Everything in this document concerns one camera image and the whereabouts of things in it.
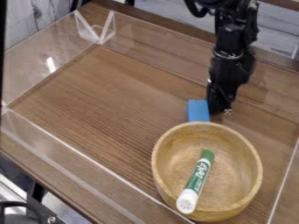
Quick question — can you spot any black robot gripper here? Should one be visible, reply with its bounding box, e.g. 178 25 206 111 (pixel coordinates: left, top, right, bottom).
206 49 256 115

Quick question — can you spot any blue foam block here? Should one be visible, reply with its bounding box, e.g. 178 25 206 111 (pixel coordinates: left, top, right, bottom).
186 100 210 122

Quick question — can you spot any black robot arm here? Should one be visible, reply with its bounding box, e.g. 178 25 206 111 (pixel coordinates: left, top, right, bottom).
182 0 258 115

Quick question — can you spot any brown wooden bowl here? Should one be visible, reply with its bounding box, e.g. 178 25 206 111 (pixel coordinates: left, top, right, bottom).
150 122 262 222

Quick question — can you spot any green Expo marker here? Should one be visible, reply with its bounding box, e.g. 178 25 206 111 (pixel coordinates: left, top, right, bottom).
176 150 214 214

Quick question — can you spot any clear acrylic tray wall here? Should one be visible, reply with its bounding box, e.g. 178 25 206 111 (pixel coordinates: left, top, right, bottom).
0 4 299 224

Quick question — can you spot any black metal bracket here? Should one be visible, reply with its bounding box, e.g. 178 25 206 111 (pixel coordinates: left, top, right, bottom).
37 205 67 224

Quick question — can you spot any black cable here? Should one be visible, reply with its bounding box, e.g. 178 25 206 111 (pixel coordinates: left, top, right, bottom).
0 201 43 224

